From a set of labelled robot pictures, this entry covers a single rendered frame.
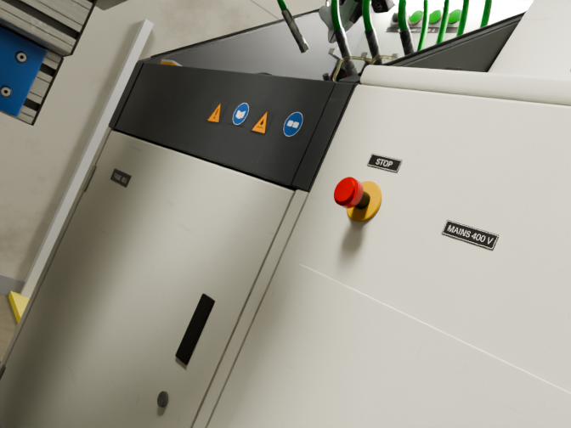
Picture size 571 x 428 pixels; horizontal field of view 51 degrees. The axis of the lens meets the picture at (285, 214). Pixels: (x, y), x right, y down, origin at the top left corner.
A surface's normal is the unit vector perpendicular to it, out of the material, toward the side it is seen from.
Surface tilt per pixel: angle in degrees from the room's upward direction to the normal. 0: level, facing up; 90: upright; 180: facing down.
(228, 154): 90
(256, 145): 90
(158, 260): 90
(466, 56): 90
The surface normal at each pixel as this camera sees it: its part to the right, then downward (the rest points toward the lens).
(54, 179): 0.50, 0.18
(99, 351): -0.69, -0.33
